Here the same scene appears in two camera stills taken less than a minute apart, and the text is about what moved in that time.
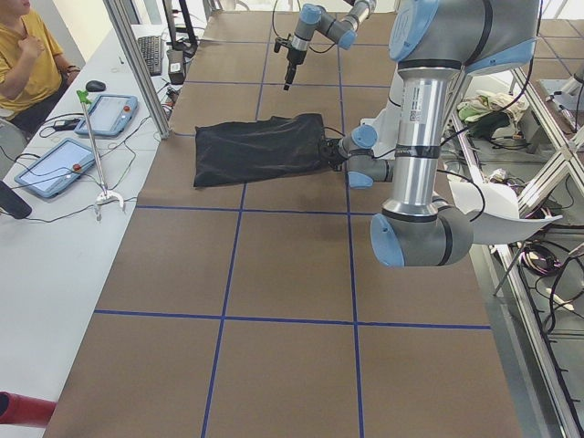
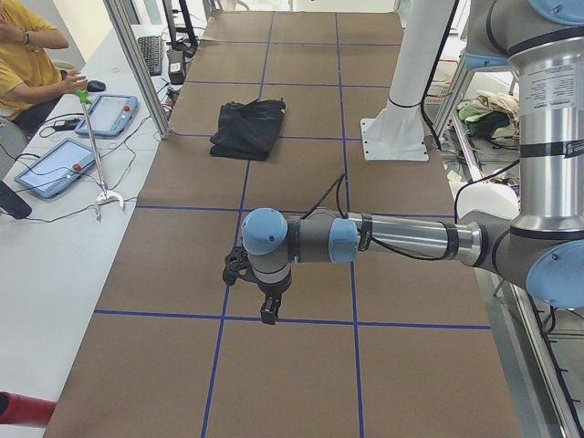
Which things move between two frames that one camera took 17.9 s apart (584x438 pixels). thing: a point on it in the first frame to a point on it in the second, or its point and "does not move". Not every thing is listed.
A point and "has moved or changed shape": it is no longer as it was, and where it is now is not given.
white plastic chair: [494, 213] does not move
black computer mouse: [95, 86] does not move
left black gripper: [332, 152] to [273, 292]
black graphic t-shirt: [229, 151] has moved or changed shape
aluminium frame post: [119, 16] does not move
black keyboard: [151, 47] does not move
